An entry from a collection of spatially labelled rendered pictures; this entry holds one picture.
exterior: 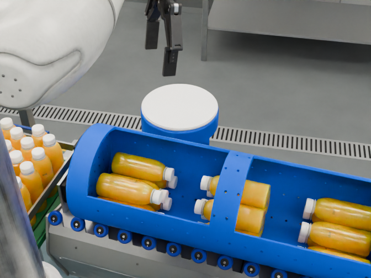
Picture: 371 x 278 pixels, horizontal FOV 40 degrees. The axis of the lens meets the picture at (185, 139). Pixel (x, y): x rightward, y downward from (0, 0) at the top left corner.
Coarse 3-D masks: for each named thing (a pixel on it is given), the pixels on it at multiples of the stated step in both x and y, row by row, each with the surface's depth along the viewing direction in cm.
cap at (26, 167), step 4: (20, 164) 155; (24, 164) 155; (28, 164) 155; (32, 164) 155; (20, 168) 154; (24, 168) 153; (28, 168) 153; (32, 168) 155; (24, 172) 154; (28, 172) 154
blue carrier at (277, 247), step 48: (96, 144) 139; (144, 144) 157; (192, 144) 143; (192, 192) 158; (240, 192) 128; (288, 192) 151; (336, 192) 146; (192, 240) 135; (240, 240) 129; (288, 240) 148
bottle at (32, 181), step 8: (24, 176) 155; (32, 176) 155; (40, 176) 159; (24, 184) 155; (32, 184) 156; (40, 184) 159; (32, 192) 158; (40, 192) 160; (32, 200) 160; (40, 208) 163
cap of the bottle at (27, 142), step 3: (24, 138) 164; (27, 138) 164; (30, 138) 164; (21, 141) 163; (24, 141) 163; (27, 141) 163; (30, 141) 163; (33, 141) 164; (21, 144) 163; (24, 144) 162; (27, 144) 162; (30, 144) 163; (33, 144) 164; (24, 147) 163; (27, 147) 163
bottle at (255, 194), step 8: (216, 176) 139; (208, 184) 138; (216, 184) 137; (248, 184) 136; (256, 184) 136; (264, 184) 136; (248, 192) 135; (256, 192) 134; (264, 192) 134; (248, 200) 135; (256, 200) 134; (264, 200) 134
